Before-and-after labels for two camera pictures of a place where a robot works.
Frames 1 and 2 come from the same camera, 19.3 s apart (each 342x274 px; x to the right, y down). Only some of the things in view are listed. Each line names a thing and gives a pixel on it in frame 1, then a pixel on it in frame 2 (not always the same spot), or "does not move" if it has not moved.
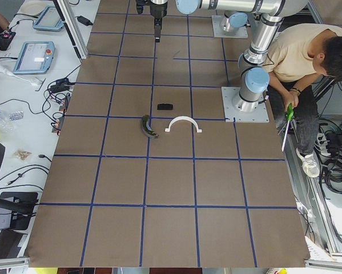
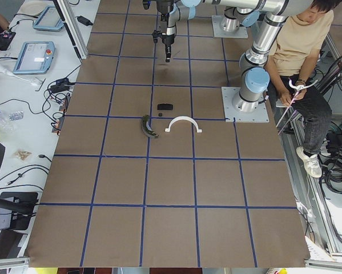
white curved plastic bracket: x=181 y=118 does not move
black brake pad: x=165 y=107 does not move
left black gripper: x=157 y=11 -> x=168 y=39
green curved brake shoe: x=146 y=128 does not move
